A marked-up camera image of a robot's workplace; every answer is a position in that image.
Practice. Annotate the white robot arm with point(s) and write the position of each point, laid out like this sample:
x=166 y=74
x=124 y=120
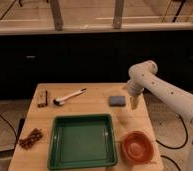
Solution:
x=143 y=76

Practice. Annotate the white dish brush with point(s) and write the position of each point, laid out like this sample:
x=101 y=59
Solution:
x=59 y=101

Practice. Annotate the green plastic tray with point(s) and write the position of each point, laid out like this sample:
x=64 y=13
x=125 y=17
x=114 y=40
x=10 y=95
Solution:
x=82 y=141

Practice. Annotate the left wooden post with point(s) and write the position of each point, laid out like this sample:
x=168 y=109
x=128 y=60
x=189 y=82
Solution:
x=57 y=16

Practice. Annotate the orange plastic bowl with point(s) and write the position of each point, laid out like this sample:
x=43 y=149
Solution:
x=136 y=148

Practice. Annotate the right wooden post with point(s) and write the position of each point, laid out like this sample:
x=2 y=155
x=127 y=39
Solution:
x=118 y=13

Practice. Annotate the wooden post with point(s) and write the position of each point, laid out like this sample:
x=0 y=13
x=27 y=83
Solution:
x=118 y=13
x=57 y=16

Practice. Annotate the blue-grey sponge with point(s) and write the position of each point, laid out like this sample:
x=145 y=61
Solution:
x=117 y=101

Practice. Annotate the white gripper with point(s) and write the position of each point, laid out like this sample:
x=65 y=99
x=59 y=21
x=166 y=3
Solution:
x=134 y=89

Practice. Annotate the brown grape bunch toy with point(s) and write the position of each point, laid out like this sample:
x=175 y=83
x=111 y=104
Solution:
x=34 y=136

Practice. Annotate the brown chocolate bar toy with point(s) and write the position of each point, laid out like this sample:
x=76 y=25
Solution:
x=42 y=99

